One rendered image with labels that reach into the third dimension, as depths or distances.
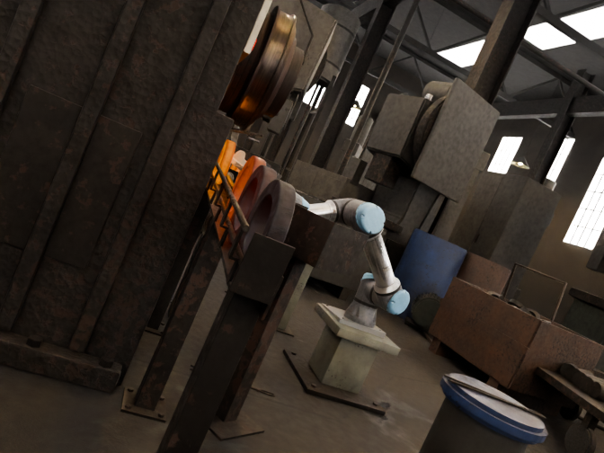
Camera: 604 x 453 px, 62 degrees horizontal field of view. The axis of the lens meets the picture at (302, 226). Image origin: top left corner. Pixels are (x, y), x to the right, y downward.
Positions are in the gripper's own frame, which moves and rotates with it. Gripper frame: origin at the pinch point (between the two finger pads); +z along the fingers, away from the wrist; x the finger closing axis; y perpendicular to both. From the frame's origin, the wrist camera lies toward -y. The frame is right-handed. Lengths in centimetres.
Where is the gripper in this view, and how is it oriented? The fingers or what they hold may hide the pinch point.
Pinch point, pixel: (226, 156)
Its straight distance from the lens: 180.5
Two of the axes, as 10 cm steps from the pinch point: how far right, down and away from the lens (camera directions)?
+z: -7.5, -5.9, -3.2
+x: 2.5, 2.0, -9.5
